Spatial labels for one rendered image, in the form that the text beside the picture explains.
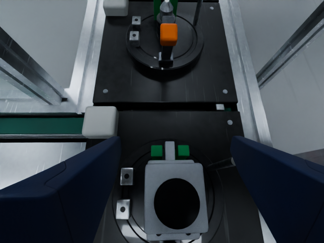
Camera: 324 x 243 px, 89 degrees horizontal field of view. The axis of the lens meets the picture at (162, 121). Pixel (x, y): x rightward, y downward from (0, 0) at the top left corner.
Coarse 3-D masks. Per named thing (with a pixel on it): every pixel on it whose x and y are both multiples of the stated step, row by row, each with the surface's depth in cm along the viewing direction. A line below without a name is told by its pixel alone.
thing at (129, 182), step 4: (124, 168) 20; (128, 168) 20; (132, 168) 20; (124, 172) 20; (128, 172) 20; (132, 172) 20; (124, 176) 19; (128, 176) 19; (132, 176) 20; (124, 180) 19; (128, 180) 19; (132, 180) 19; (120, 184) 19; (124, 184) 19; (128, 184) 19; (132, 184) 19
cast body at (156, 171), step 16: (160, 160) 15; (176, 160) 15; (192, 160) 16; (160, 176) 12; (176, 176) 12; (192, 176) 12; (160, 192) 11; (176, 192) 11; (192, 192) 11; (144, 208) 11; (160, 208) 10; (176, 208) 10; (192, 208) 10; (144, 224) 11; (160, 224) 11; (176, 224) 10; (192, 224) 11; (160, 240) 13
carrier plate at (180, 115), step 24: (120, 120) 26; (144, 120) 26; (168, 120) 26; (192, 120) 26; (216, 120) 26; (240, 120) 26; (96, 144) 24; (192, 144) 25; (216, 144) 25; (240, 192) 22; (240, 216) 21; (96, 240) 20; (120, 240) 20; (216, 240) 20; (240, 240) 20
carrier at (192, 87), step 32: (128, 0) 34; (160, 0) 27; (128, 32) 29; (192, 32) 30; (224, 32) 32; (128, 64) 29; (160, 64) 27; (192, 64) 28; (224, 64) 30; (96, 96) 27; (128, 96) 27; (160, 96) 27; (192, 96) 27; (224, 96) 27
